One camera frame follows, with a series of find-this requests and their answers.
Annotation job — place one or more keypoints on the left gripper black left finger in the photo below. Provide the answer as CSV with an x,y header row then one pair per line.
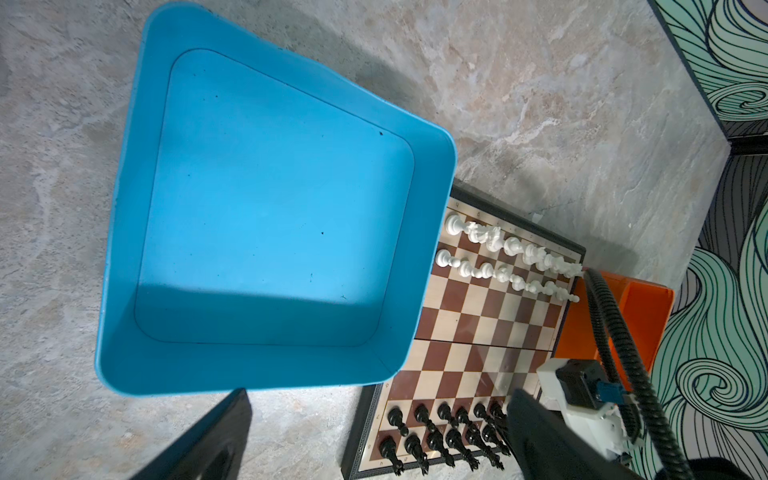
x,y
213,448

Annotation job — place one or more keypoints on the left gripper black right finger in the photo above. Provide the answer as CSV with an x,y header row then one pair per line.
x,y
545,448

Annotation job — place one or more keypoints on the folding chessboard brown cream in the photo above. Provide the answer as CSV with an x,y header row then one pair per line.
x,y
489,320

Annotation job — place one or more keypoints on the orange plastic tray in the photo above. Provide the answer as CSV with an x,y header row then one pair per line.
x,y
645,306

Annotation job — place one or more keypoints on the blue plastic tray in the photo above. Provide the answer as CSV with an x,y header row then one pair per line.
x,y
273,224

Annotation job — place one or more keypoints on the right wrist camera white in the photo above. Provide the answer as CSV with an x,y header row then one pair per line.
x,y
586,400

